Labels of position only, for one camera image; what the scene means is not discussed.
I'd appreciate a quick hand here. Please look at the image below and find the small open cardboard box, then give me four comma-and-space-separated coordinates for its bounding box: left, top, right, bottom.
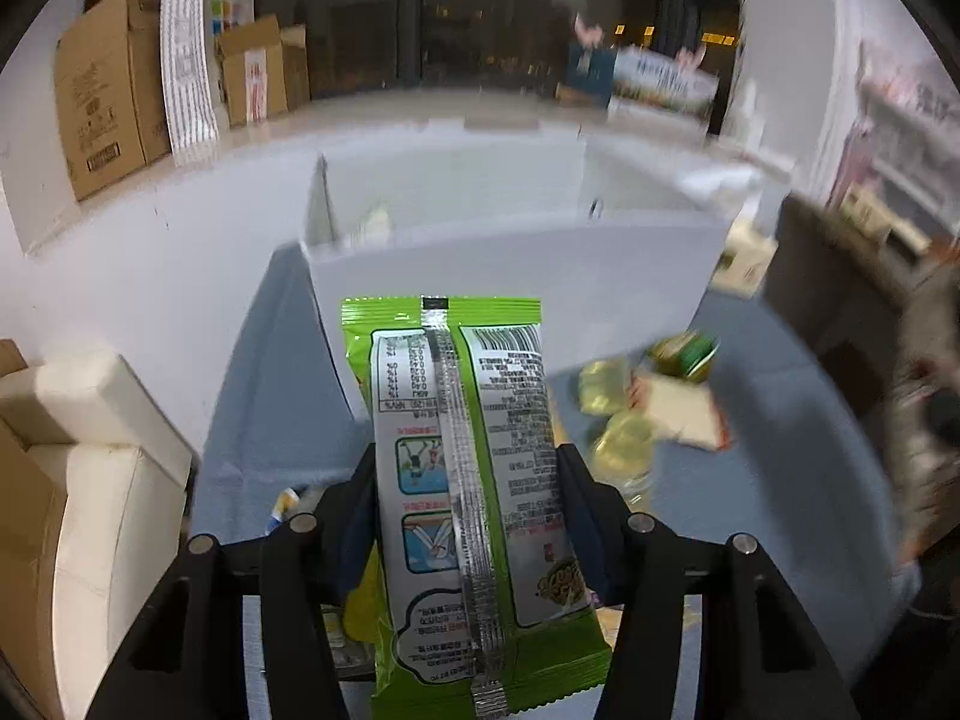
217, 15, 311, 127

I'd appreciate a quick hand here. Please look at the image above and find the landscape picture box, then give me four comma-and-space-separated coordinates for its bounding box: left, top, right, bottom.
555, 44, 719, 122

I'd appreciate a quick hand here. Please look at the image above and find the green seaweed snack pack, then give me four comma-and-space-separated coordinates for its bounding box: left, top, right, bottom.
340, 298, 612, 718

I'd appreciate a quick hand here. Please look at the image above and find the green jelly cup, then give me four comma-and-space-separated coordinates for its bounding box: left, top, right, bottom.
589, 410, 654, 486
578, 356, 631, 416

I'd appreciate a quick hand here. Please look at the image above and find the large cardboard box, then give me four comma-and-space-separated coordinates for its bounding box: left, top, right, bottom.
53, 0, 171, 202

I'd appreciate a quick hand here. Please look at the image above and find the white dotted paper bag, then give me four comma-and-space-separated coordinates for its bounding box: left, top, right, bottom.
160, 0, 220, 166

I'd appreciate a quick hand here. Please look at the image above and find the dark side table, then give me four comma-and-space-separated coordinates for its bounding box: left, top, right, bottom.
763, 195, 958, 559

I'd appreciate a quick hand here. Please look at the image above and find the beige brown-edged snack packet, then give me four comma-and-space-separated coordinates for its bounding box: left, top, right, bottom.
628, 371, 731, 452

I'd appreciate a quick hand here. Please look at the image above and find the green garlic pea packet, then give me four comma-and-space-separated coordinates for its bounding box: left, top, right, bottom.
647, 330, 719, 382

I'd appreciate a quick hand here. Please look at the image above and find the white sofa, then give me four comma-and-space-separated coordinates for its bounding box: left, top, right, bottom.
26, 351, 194, 718

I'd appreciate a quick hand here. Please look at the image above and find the white storage box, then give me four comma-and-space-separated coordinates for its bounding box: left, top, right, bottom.
302, 135, 736, 418

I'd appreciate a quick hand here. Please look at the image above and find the brown cardboard sheet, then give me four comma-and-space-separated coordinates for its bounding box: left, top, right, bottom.
2, 340, 67, 718

